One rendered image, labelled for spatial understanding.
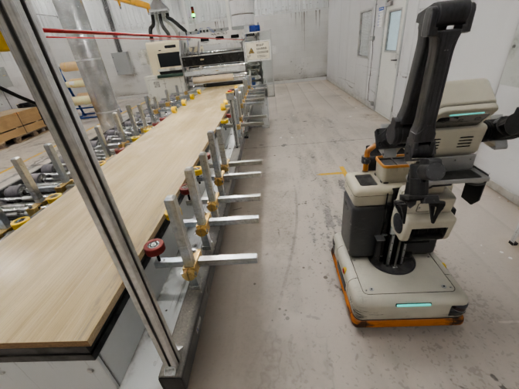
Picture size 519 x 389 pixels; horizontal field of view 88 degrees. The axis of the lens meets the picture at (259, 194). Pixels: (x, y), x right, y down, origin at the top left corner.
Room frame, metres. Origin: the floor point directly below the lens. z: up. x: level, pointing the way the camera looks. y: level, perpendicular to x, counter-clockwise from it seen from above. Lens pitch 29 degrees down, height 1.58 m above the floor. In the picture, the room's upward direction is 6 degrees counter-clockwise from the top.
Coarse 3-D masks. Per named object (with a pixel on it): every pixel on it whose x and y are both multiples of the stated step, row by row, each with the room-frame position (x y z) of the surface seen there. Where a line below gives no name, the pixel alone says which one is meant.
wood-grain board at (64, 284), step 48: (144, 144) 2.30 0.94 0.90; (192, 144) 2.15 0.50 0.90; (144, 192) 1.37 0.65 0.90; (48, 240) 0.99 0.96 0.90; (96, 240) 0.95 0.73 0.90; (144, 240) 0.92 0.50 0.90; (0, 288) 0.72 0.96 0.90; (48, 288) 0.70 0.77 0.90; (96, 288) 0.67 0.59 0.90; (0, 336) 0.52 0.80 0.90; (48, 336) 0.51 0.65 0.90; (96, 336) 0.51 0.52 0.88
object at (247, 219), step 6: (234, 216) 1.11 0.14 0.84; (240, 216) 1.11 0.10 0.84; (246, 216) 1.10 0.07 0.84; (252, 216) 1.09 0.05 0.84; (258, 216) 1.09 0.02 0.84; (186, 222) 1.10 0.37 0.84; (192, 222) 1.10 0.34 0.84; (210, 222) 1.09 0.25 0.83; (216, 222) 1.09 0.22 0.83; (222, 222) 1.09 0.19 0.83; (228, 222) 1.09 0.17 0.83; (234, 222) 1.08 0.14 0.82; (240, 222) 1.08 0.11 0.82; (246, 222) 1.08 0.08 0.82; (252, 222) 1.08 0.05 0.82; (258, 222) 1.07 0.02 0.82
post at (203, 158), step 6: (198, 156) 1.30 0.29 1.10; (204, 156) 1.30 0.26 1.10; (204, 162) 1.30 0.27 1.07; (204, 168) 1.30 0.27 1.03; (204, 174) 1.30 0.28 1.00; (210, 174) 1.32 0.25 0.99; (204, 180) 1.30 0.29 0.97; (210, 180) 1.30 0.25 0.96; (210, 186) 1.30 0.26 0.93; (210, 192) 1.30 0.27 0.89; (210, 198) 1.30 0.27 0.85; (216, 210) 1.30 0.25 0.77; (216, 216) 1.30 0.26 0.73
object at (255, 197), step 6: (204, 198) 1.36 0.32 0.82; (222, 198) 1.34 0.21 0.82; (228, 198) 1.34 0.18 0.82; (234, 198) 1.34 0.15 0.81; (240, 198) 1.33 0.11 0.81; (246, 198) 1.33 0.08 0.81; (252, 198) 1.33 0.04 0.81; (258, 198) 1.32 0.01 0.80; (186, 204) 1.36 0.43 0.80; (204, 204) 1.35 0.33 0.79
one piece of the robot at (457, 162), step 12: (456, 156) 0.98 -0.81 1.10; (468, 156) 0.98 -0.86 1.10; (456, 168) 0.98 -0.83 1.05; (468, 168) 0.98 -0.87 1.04; (408, 180) 1.02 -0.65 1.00; (444, 180) 0.91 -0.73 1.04; (456, 180) 0.90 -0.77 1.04; (468, 180) 0.89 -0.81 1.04; (480, 180) 0.89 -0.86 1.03; (408, 192) 1.00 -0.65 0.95; (468, 192) 0.97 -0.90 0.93; (480, 192) 0.91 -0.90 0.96; (408, 204) 0.98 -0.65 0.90
